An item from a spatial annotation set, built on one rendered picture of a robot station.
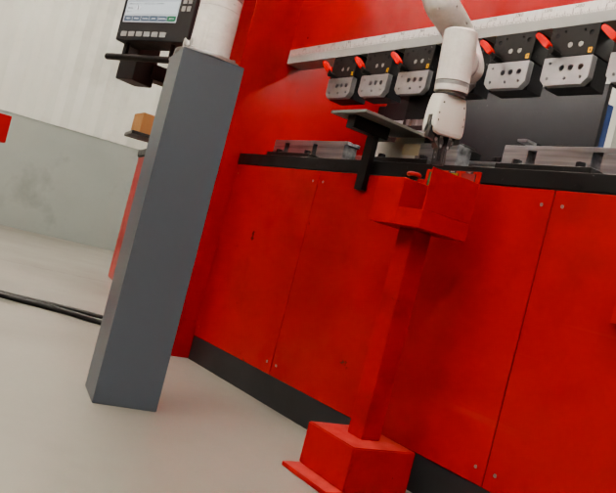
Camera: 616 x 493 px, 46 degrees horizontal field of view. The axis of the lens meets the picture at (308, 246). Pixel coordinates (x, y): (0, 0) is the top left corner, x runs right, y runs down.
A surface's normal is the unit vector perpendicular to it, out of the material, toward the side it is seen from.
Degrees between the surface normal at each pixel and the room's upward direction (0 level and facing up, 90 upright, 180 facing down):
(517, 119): 90
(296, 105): 90
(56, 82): 90
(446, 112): 91
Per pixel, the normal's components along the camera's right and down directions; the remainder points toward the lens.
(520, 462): -0.79, -0.21
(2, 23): 0.22, 0.04
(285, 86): 0.56, 0.13
